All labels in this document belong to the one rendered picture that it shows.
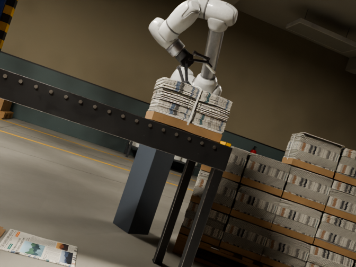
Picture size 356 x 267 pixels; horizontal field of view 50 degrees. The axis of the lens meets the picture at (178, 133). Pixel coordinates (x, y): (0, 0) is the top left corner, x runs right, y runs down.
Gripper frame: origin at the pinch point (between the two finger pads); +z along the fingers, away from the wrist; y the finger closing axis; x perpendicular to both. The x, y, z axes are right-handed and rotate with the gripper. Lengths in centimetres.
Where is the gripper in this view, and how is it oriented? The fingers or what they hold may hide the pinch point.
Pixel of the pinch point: (204, 80)
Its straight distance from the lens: 211.2
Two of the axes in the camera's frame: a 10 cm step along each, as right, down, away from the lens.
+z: 6.7, 7.2, 1.8
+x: 2.0, 0.6, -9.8
